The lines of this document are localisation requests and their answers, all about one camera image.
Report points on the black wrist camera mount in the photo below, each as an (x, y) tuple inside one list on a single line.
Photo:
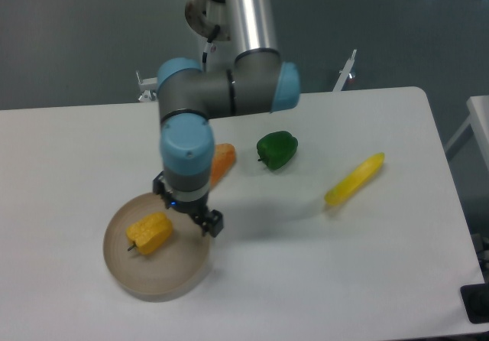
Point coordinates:
[(159, 188)]

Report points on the white side table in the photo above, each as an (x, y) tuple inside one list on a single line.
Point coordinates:
[(475, 125)]

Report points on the orange toy bread wedge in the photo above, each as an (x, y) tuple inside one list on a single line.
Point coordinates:
[(223, 160)]

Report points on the beige round plate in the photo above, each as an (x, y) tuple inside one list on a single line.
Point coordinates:
[(173, 269)]

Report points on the yellow toy bell pepper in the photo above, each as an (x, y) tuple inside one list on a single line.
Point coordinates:
[(149, 233)]

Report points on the black device at table edge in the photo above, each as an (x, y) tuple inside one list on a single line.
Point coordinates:
[(475, 300)]

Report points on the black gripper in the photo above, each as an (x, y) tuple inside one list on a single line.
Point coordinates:
[(207, 221)]

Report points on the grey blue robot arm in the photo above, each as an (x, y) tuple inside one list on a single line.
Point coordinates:
[(189, 97)]

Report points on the green toy bell pepper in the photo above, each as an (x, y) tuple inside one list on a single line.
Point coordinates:
[(276, 149)]

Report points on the yellow toy corn cob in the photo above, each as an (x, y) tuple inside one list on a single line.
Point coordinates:
[(353, 182)]

